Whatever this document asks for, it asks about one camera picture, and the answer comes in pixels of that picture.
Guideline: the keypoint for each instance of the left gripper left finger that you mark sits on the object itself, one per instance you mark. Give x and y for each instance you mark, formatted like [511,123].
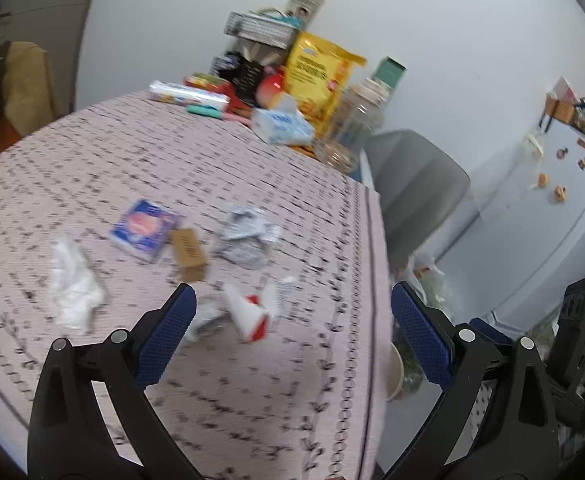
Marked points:
[159,332]

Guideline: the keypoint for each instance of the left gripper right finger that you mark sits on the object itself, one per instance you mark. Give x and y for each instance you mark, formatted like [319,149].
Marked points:
[432,347]

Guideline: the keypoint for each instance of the red white cigarette pack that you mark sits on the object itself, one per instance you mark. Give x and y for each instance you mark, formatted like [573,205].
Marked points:
[252,316]

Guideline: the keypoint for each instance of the white tissue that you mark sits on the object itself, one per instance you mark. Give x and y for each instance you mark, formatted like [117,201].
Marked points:
[74,290]

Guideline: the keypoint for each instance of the beige round trash bin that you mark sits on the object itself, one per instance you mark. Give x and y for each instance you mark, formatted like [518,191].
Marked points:
[395,374]

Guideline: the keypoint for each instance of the white plastic grocery bag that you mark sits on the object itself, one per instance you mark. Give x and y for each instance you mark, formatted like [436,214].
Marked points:
[426,279]

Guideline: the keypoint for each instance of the small brown cardboard box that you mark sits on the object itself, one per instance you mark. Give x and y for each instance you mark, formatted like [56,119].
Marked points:
[190,256]

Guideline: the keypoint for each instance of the white fridge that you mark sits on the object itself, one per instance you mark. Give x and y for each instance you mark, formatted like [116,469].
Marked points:
[512,270]

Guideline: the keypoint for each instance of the blue snack packet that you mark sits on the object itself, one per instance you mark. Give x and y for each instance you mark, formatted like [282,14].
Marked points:
[144,229]

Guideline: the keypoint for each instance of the crumpled silver foil wrapper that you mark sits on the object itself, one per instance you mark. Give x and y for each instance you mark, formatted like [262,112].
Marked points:
[247,237]

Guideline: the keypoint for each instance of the grey upholstered chair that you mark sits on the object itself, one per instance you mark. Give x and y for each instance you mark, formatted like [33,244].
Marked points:
[419,187]

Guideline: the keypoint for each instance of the clear plastic jar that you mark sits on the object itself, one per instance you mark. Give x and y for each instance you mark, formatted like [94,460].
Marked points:
[359,113]

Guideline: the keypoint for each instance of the teal marker pen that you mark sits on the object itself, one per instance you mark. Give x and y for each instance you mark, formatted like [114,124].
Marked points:
[205,111]

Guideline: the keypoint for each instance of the white wrap roll box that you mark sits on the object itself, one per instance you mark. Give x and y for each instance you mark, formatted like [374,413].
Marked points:
[185,96]

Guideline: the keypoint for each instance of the blue tissue pack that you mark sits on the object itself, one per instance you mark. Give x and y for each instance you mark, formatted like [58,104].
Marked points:
[283,124]

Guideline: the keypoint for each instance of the tall green box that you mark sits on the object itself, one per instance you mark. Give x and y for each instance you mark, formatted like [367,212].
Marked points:
[389,72]

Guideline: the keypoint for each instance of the brown chair with clothes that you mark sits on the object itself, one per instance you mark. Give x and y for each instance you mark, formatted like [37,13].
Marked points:
[28,95]

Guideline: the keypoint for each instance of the yellow snack bag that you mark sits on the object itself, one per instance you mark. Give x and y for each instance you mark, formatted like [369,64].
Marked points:
[316,73]

